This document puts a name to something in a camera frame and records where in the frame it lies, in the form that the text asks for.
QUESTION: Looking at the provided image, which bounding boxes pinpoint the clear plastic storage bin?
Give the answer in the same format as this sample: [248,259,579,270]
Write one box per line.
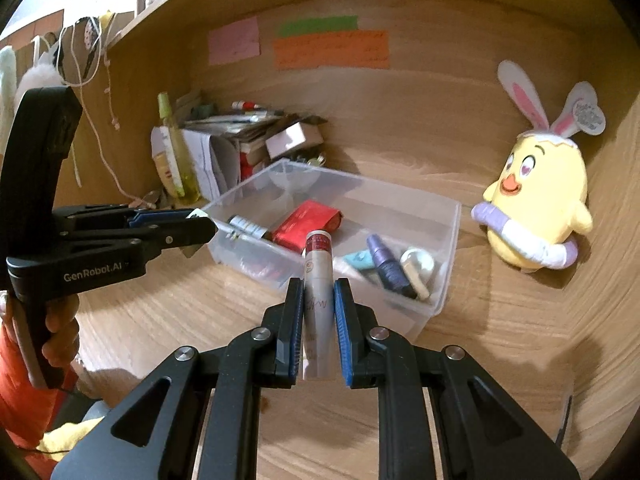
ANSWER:
[205,159,461,340]

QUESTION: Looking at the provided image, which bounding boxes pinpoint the yellow chick bunny plush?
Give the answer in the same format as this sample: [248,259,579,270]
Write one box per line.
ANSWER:
[471,60,606,273]

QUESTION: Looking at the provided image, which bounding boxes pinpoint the white red lip balm tube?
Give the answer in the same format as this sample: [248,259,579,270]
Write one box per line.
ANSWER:
[303,230,334,380]

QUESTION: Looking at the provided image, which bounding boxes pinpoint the white paper boxes stack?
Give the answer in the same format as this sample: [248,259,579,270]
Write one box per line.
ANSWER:
[151,127,240,202]

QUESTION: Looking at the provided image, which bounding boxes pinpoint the red white marker pen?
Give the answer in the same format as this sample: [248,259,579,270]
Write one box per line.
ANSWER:
[231,101,267,112]

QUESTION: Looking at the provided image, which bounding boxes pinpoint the white ceramic bowl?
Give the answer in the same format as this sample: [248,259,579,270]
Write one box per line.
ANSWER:
[269,166,321,194]

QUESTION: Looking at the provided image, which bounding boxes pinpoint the small pink white box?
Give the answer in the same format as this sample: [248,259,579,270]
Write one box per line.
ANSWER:
[266,122,323,159]

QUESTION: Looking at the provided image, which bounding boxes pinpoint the pink sticky note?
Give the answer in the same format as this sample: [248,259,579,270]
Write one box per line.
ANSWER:
[207,16,262,66]

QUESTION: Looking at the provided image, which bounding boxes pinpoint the left hand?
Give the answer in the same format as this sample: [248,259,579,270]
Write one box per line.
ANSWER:
[2,291,82,371]

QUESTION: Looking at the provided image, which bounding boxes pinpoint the red small box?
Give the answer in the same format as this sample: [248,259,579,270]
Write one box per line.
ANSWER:
[240,152,254,181]

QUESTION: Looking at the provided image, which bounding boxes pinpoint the orange sticky note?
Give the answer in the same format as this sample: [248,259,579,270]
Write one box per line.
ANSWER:
[272,29,390,70]

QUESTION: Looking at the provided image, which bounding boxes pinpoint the orange sleeve forearm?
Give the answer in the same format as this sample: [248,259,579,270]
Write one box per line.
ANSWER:
[1,330,91,479]

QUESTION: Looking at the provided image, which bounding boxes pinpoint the red envelope packet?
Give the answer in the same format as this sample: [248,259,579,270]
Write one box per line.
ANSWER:
[272,200,343,254]

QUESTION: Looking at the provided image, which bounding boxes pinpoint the dark green glass bottle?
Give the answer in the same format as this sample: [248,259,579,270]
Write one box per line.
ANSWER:
[228,214,272,242]

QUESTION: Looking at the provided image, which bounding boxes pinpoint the round white compact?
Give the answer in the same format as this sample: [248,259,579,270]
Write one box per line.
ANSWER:
[400,247,435,301]

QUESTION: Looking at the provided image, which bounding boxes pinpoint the green sticky note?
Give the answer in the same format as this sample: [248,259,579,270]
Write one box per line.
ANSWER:
[278,15,358,38]

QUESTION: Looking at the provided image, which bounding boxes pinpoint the teal small item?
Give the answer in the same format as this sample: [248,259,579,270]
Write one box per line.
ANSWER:
[343,249,375,272]

